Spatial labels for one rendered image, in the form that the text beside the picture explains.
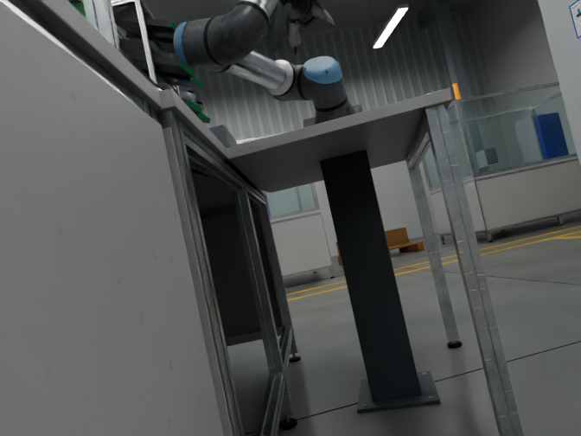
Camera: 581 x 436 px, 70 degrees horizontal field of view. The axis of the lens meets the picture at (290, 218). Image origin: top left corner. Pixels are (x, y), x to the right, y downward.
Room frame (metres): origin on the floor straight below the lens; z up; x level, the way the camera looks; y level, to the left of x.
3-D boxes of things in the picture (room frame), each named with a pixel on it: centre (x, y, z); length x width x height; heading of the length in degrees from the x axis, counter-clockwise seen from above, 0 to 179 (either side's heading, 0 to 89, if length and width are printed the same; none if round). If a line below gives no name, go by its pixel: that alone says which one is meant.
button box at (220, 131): (1.31, 0.16, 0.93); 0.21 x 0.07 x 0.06; 178
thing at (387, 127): (1.48, -0.18, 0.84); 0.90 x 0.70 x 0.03; 168
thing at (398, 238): (6.87, -1.30, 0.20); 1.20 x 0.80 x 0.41; 98
